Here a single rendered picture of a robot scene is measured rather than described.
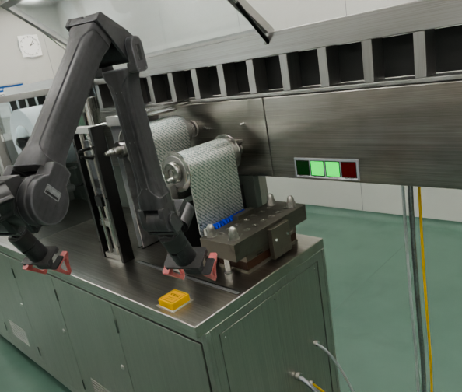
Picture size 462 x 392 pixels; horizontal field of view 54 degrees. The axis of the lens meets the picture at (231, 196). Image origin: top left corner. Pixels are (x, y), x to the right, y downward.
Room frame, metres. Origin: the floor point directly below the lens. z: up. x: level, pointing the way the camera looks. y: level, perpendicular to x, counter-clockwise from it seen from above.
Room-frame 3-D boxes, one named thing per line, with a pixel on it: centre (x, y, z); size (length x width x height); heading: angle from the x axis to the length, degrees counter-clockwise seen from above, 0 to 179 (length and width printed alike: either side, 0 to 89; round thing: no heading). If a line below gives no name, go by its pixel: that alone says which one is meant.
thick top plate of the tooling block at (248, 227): (1.52, -0.07, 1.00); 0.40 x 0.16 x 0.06; 134
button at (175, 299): (1.26, 0.23, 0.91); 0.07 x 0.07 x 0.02; 44
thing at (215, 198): (1.58, 0.05, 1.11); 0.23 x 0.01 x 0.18; 134
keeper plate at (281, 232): (1.47, -0.14, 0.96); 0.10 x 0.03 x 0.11; 134
